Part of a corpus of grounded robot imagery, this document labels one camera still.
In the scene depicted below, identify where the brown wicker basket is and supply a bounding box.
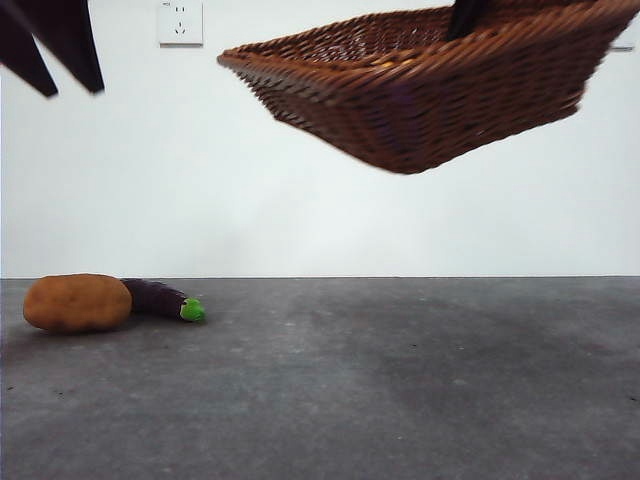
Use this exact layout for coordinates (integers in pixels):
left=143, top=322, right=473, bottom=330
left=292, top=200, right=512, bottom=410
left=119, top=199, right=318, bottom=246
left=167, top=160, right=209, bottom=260
left=216, top=0, right=640, bottom=175

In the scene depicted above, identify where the brown potato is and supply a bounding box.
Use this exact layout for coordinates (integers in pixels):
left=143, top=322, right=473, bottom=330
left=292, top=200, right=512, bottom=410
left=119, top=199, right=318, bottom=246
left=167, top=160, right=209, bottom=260
left=22, top=273, right=134, bottom=334

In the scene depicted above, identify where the purple eggplant with green stem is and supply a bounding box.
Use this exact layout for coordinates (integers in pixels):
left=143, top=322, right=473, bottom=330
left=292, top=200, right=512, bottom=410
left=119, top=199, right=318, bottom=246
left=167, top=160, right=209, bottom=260
left=121, top=278, right=206, bottom=324

